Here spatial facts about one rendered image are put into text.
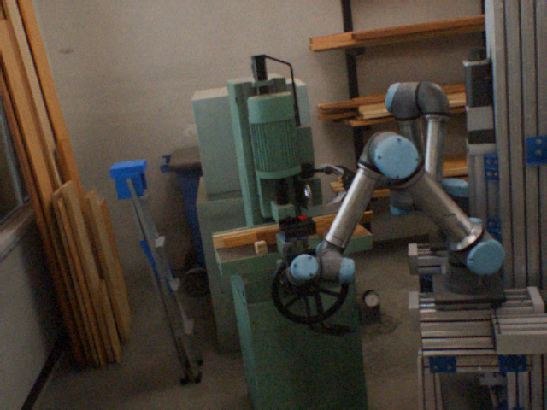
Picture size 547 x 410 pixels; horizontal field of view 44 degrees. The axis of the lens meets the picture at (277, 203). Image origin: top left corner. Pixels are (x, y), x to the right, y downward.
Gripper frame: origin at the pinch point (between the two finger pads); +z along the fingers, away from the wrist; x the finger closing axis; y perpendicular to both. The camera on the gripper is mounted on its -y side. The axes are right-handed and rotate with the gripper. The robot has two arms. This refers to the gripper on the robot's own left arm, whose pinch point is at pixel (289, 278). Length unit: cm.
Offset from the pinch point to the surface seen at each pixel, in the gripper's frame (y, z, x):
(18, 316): -25, 123, -119
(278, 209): -30.3, 23.1, 5.2
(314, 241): -12.7, 9.0, 13.3
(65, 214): -72, 121, -89
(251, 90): -80, 19, 5
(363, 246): -9.3, 21.9, 34.7
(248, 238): -23.0, 31.8, -7.7
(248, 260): -12.2, 20.1, -10.7
